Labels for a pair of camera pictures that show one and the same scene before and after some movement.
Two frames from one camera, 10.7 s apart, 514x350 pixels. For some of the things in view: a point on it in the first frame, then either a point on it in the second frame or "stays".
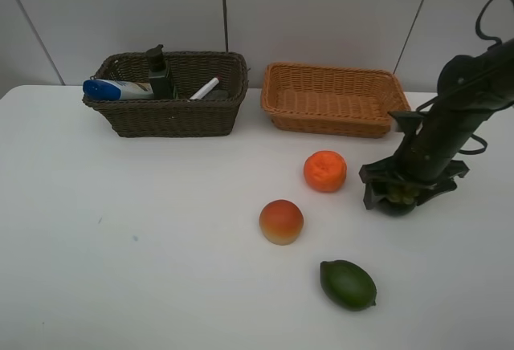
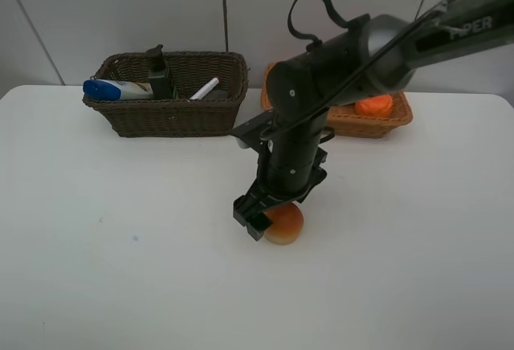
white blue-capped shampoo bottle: (116, 90) stays
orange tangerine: (325, 171) → (379, 106)
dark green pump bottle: (160, 78) stays
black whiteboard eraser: (216, 95) stays
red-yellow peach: (281, 221) stays
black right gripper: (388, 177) → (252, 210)
